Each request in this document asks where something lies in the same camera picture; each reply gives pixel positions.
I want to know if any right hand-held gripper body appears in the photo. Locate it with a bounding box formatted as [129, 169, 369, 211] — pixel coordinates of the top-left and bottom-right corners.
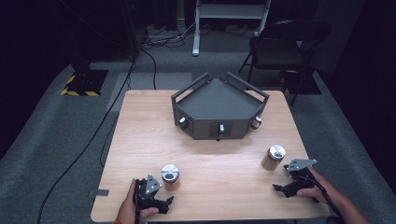
[283, 158, 318, 199]

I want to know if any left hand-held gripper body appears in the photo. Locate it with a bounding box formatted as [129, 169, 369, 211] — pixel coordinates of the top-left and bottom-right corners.
[133, 173, 163, 216]

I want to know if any person's right hand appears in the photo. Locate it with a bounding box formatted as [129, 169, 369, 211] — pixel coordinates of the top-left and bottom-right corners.
[296, 166, 332, 204]

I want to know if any person's left hand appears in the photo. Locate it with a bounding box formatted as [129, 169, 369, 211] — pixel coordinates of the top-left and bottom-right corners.
[115, 177, 160, 224]

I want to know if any spice jar with silver lid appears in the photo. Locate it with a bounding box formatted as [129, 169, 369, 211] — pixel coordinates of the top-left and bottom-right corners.
[161, 163, 181, 191]
[261, 144, 287, 172]

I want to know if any black base under chair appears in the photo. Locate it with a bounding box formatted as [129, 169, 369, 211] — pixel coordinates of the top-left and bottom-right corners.
[279, 69, 322, 96]

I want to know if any grey corner rack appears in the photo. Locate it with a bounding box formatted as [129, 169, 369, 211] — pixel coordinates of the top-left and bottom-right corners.
[170, 72, 271, 142]

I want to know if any black folding chair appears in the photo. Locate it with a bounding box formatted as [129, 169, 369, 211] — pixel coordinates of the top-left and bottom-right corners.
[238, 19, 332, 107]

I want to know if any black base with striped edge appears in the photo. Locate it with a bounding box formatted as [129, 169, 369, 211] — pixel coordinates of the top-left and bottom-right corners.
[60, 69, 109, 97]

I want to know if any white metal stand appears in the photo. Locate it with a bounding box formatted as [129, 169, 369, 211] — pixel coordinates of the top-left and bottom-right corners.
[191, 0, 273, 57]

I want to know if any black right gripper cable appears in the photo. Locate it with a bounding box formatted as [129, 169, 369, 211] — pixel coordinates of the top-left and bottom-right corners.
[295, 175, 343, 220]

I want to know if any thin black looped cable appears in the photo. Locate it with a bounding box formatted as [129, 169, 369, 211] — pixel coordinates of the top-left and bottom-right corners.
[99, 114, 121, 168]

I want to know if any long black floor cable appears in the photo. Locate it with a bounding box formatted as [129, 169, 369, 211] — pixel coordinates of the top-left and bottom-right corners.
[36, 55, 136, 224]

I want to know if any short black floor cable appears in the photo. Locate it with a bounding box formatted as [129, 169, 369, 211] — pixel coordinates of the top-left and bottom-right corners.
[141, 48, 158, 91]

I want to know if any bundle of floor cables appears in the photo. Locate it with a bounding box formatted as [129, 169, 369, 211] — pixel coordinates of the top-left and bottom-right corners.
[141, 21, 197, 49]

